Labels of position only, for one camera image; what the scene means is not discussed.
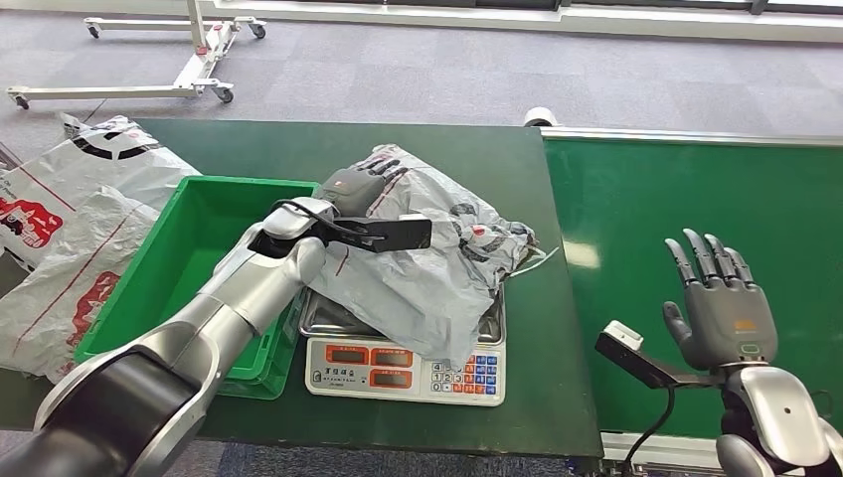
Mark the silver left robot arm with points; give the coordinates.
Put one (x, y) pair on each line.
(197, 336)

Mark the green conveyor belt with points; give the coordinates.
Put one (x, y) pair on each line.
(658, 191)

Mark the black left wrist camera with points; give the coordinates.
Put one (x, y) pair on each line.
(395, 234)

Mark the white mailer bag red print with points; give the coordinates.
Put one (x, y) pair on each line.
(66, 270)

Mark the white weighing scale steel tray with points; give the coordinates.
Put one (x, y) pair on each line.
(388, 372)

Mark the white mailer bag black print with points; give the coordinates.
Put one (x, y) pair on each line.
(105, 164)

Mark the green plastic basket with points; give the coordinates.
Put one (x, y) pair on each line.
(191, 230)

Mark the white wheeled stand frame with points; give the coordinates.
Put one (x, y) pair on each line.
(197, 66)

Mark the grey plastic mailer package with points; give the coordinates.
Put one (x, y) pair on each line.
(435, 276)

